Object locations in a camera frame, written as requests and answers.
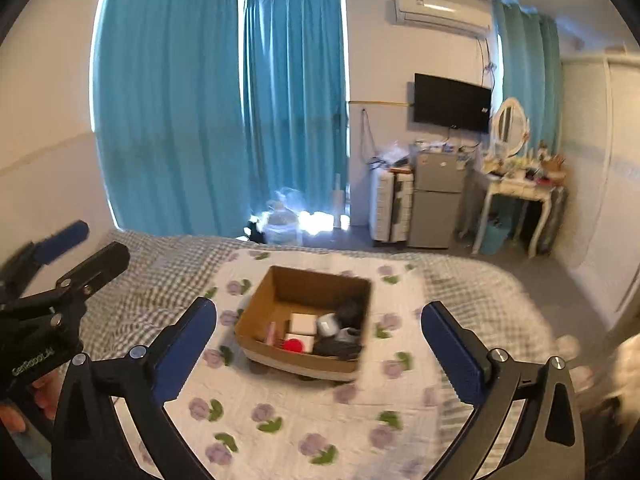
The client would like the white oval mirror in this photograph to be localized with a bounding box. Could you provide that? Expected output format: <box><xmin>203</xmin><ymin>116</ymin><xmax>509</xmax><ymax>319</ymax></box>
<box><xmin>490</xmin><ymin>97</ymin><xmax>530</xmax><ymax>158</ymax></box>

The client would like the clear plastic bag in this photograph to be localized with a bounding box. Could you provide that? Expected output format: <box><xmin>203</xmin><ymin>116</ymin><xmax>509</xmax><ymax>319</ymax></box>
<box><xmin>262</xmin><ymin>187</ymin><xmax>306</xmax><ymax>246</ymax></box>

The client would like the white dressing table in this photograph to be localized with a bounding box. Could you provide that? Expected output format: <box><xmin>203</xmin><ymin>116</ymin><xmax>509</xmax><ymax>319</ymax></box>
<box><xmin>470</xmin><ymin>157</ymin><xmax>566</xmax><ymax>258</ymax></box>

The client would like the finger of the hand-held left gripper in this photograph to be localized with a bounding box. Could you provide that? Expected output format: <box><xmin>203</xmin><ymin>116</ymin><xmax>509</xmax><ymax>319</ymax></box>
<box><xmin>55</xmin><ymin>241</ymin><xmax>132</xmax><ymax>306</ymax></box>
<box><xmin>0</xmin><ymin>220</ymin><xmax>91</xmax><ymax>306</ymax></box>

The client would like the large white power adapter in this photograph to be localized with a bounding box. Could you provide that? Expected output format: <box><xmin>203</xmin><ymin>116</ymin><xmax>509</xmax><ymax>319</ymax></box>
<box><xmin>290</xmin><ymin>312</ymin><xmax>318</xmax><ymax>336</ymax></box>

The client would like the black hanging cable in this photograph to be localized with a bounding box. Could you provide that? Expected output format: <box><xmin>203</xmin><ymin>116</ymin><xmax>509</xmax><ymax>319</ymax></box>
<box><xmin>360</xmin><ymin>107</ymin><xmax>377</xmax><ymax>166</ymax></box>

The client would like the silver small fridge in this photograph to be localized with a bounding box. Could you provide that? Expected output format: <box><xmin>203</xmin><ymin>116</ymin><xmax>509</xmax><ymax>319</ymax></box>
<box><xmin>407</xmin><ymin>150</ymin><xmax>468</xmax><ymax>250</ymax></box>

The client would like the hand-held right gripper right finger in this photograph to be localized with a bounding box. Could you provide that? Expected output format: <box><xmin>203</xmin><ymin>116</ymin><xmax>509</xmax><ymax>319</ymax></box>
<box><xmin>420</xmin><ymin>301</ymin><xmax>586</xmax><ymax>480</ymax></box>

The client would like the white pole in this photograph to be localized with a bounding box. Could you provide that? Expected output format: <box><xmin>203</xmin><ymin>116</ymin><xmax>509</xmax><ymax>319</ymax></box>
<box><xmin>332</xmin><ymin>172</ymin><xmax>346</xmax><ymax>231</ymax></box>

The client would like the black wall television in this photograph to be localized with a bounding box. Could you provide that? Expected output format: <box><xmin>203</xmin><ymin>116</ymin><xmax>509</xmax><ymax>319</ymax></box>
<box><xmin>414</xmin><ymin>73</ymin><xmax>492</xmax><ymax>133</ymax></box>

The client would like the black rectangular box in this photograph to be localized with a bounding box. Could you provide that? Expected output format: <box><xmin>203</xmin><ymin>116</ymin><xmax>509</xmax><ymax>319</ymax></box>
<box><xmin>337</xmin><ymin>300</ymin><xmax>366</xmax><ymax>326</ymax></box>

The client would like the blue corner curtain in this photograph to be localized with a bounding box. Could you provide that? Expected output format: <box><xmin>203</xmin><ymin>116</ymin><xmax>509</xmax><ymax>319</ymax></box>
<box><xmin>242</xmin><ymin>0</ymin><xmax>349</xmax><ymax>211</ymax></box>

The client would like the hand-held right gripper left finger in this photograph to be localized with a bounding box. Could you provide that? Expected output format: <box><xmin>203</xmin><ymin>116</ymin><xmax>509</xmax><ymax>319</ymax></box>
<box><xmin>51</xmin><ymin>296</ymin><xmax>218</xmax><ymax>480</ymax></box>

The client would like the person's left hand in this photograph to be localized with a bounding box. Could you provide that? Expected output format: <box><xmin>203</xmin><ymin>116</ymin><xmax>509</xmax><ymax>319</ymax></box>
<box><xmin>0</xmin><ymin>374</ymin><xmax>65</xmax><ymax>435</ymax></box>

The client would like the white air conditioner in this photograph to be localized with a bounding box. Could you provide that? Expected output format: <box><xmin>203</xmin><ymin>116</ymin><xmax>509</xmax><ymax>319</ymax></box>
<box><xmin>390</xmin><ymin>0</ymin><xmax>492</xmax><ymax>38</ymax></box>

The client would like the grey suitcase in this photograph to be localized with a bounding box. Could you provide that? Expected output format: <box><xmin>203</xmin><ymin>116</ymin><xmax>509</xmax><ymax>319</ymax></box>
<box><xmin>542</xmin><ymin>187</ymin><xmax>568</xmax><ymax>256</ymax></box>

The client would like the white floral quilt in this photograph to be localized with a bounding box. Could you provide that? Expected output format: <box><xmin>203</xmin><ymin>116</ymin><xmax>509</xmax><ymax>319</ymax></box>
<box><xmin>140</xmin><ymin>250</ymin><xmax>501</xmax><ymax>480</ymax></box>

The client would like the cardboard box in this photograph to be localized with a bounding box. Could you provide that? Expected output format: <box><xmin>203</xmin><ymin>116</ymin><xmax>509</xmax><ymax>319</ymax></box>
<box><xmin>234</xmin><ymin>266</ymin><xmax>373</xmax><ymax>383</ymax></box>

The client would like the white storage cabinet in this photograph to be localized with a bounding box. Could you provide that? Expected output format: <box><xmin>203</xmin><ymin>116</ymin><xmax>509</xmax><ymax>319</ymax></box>
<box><xmin>369</xmin><ymin>169</ymin><xmax>416</xmax><ymax>247</ymax></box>

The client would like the blue bin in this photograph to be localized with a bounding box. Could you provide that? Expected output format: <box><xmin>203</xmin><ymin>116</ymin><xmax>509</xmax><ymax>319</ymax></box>
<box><xmin>480</xmin><ymin>222</ymin><xmax>511</xmax><ymax>256</ymax></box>

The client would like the wide blue curtain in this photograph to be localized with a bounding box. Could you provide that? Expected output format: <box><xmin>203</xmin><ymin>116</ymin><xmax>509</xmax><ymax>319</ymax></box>
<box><xmin>90</xmin><ymin>0</ymin><xmax>246</xmax><ymax>238</ymax></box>

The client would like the black remote control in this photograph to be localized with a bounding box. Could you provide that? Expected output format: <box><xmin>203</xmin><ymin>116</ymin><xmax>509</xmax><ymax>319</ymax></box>
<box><xmin>312</xmin><ymin>337</ymin><xmax>363</xmax><ymax>361</ymax></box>

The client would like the narrow blue curtain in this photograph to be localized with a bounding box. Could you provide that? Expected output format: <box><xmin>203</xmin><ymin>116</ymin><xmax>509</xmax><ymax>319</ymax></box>
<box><xmin>492</xmin><ymin>0</ymin><xmax>563</xmax><ymax>161</ymax></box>

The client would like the pile of cosmetics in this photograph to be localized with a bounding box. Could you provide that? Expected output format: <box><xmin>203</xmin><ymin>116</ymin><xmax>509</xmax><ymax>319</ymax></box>
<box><xmin>482</xmin><ymin>142</ymin><xmax>568</xmax><ymax>186</ymax></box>

